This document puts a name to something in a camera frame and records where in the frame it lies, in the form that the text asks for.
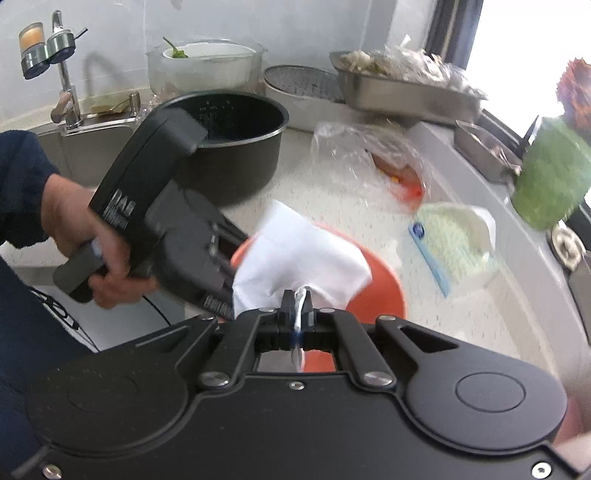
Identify small steel tray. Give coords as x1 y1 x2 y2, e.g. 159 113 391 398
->
454 119 526 182

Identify dark wall dispenser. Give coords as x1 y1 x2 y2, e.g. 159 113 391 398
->
46 28 88 65

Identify clear plastic bag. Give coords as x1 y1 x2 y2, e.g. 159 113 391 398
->
311 121 433 214

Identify black window frame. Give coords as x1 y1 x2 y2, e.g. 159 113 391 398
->
422 0 485 71

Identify yellow dish cloth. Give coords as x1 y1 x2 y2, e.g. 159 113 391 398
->
90 92 131 114

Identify amber wall dispenser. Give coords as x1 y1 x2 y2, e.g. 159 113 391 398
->
18 21 49 80

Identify large steel tray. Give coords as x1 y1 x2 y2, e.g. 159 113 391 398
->
329 50 484 126

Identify black window handle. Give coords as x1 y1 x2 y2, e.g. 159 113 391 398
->
524 115 540 151

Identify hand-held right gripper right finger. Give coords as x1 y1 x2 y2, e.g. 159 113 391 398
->
302 292 460 391

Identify black cable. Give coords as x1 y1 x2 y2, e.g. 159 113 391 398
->
30 286 172 354

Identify green pepper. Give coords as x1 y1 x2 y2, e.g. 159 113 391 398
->
163 37 189 59

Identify white paper tissue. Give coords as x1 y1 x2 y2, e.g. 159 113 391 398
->
232 199 374 370

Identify chrome faucet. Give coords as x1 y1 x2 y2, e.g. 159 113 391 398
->
50 10 85 132

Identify black rice cooker pot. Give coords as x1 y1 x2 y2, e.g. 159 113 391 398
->
159 91 290 208

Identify green vase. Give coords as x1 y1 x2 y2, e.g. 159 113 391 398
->
512 115 591 232

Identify orange footed bowl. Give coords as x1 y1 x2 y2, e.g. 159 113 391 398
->
230 224 408 374

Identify glass mixing bowl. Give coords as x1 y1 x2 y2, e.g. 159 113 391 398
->
147 41 269 101

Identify clear food bag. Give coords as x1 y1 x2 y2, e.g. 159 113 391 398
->
342 34 486 100

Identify stainless steel sink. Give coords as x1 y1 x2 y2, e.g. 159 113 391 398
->
37 113 155 185

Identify person's dark blue clothing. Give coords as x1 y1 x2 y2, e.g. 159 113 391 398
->
0 249 100 480

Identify deep steel tray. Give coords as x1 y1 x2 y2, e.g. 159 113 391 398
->
568 263 591 343

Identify dried orange flowers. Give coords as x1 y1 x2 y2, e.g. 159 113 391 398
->
556 58 591 132

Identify round steel lid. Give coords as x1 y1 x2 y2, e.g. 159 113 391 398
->
549 223 588 272

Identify person's left hand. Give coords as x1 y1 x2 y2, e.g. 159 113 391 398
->
41 172 161 310

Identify soft facial tissue pack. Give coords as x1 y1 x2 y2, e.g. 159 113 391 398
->
409 202 500 297

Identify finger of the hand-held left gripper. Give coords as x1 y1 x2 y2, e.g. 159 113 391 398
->
209 220 251 260
196 270 238 321

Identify white strainer bowl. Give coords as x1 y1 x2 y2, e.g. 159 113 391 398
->
263 65 348 134

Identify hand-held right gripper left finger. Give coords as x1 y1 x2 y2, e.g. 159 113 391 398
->
139 290 298 391

